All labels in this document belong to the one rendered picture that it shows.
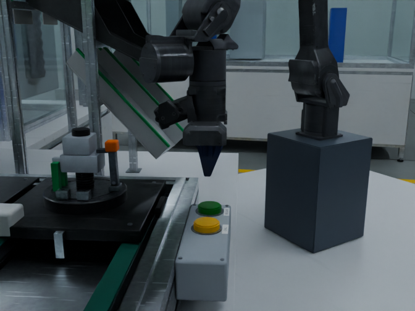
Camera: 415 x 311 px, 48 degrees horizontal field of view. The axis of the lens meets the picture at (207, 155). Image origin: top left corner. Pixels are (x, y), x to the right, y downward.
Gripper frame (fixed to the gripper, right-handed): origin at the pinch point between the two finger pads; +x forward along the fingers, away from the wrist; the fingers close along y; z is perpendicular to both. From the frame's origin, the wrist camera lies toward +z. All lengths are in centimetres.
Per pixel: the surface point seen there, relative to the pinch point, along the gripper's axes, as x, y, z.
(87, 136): -2.7, -1.2, 19.9
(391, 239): 19.8, -12.6, -35.5
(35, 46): -13, -118, 76
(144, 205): 8.8, 0.3, 10.6
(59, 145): 26, -109, 66
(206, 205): 8.6, 0.0, 0.1
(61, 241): 10.4, 11.0, 20.9
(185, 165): 20, -62, 10
